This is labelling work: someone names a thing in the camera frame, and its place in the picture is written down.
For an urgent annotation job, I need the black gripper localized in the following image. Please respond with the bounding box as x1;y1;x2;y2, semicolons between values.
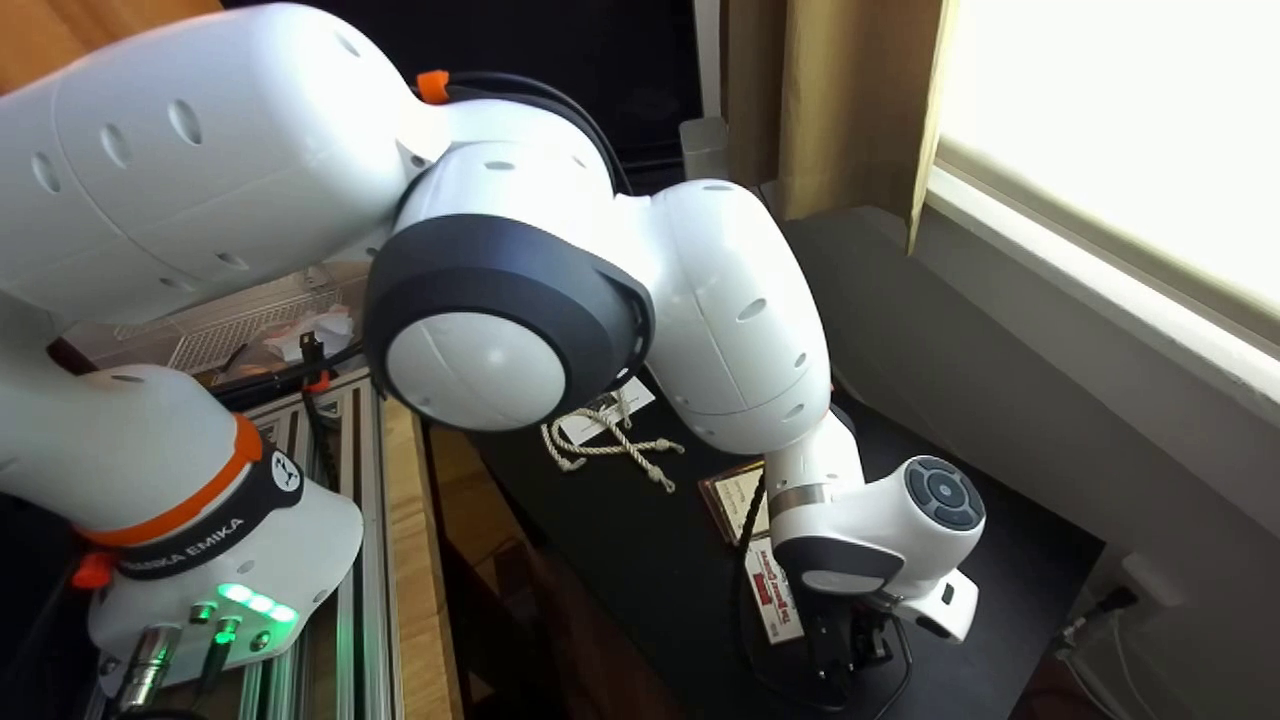
778;593;913;712

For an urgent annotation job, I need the Boxcar Children paperback book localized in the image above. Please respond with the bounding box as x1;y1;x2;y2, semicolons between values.
739;532;812;651

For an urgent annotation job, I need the black low table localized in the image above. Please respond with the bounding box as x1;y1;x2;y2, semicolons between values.
457;214;1112;720

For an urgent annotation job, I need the light wooden board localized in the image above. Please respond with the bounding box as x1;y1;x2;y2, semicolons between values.
375;383;467;720

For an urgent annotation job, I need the white speaker box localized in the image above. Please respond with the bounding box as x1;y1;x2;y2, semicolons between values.
676;113;750;185

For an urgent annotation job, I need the wide tan curtain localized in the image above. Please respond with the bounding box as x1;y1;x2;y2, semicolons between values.
722;0;962;257

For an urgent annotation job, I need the bright window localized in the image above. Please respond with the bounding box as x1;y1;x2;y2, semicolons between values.
917;0;1280;414

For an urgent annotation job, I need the pale textured mat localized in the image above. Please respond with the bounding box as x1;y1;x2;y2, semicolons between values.
63;257;392;383

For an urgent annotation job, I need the white cable adapter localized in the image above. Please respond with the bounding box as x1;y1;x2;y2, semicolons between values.
547;374;660;450

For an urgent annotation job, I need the black base cable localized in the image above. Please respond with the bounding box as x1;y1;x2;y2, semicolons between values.
210;322;392;450

